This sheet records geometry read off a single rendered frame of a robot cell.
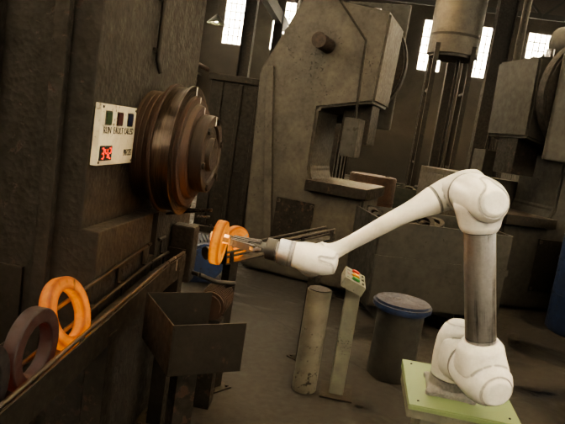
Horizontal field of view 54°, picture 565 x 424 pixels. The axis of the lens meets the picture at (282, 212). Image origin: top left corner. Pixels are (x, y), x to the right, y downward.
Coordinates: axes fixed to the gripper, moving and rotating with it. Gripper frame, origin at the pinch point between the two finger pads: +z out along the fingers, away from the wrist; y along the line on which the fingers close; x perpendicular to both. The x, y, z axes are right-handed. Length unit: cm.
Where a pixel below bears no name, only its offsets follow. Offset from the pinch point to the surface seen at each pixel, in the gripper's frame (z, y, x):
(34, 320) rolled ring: 20, -80, -8
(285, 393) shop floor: -32, 68, -83
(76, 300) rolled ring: 24, -52, -14
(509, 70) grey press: -162, 342, 130
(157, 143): 24.4, -9.3, 28.3
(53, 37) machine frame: 49, -38, 53
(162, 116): 25.2, -6.4, 37.1
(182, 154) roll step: 17.0, -4.0, 26.0
